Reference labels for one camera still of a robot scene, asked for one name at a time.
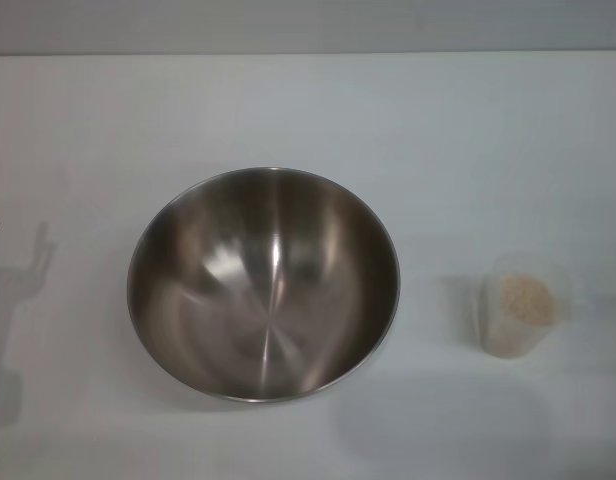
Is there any stainless steel mixing bowl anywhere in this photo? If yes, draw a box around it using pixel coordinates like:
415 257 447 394
126 166 402 404

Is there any clear plastic measuring cup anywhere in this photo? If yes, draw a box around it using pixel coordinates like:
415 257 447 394
480 253 574 359

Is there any uncooked rice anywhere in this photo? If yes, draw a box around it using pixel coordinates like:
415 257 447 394
485 273 558 357

